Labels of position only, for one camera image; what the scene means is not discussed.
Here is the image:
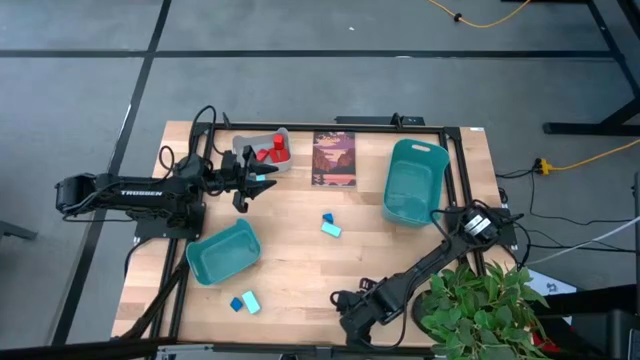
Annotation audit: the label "black desk base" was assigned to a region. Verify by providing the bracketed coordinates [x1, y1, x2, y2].
[502, 0, 640, 137]

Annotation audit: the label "black equipment case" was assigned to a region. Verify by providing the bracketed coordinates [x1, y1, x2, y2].
[529, 284, 640, 360]

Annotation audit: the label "grey plastic bin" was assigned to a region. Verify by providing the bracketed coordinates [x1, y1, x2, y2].
[231, 126, 293, 175]

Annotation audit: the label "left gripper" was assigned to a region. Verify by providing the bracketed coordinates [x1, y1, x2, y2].
[218, 144, 280, 213]

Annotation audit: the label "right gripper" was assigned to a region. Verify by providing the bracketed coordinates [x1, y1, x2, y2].
[329, 277, 382, 349]

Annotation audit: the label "artificial potted plant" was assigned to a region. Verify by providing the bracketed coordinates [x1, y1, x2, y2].
[412, 262, 551, 360]

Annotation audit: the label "grey metal bar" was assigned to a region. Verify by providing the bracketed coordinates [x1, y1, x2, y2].
[0, 219, 39, 242]

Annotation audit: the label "landscape picture card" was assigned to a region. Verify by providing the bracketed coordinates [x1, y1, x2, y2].
[311, 130, 358, 188]

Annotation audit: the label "grey cable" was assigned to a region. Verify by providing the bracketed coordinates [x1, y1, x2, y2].
[524, 217, 640, 266]

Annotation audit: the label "teal plastic bin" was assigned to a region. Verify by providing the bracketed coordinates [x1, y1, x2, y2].
[382, 138, 451, 229]
[185, 217, 263, 287]

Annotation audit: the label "yellow extension cable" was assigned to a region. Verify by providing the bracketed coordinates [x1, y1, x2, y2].
[534, 138, 640, 176]
[427, 0, 531, 29]

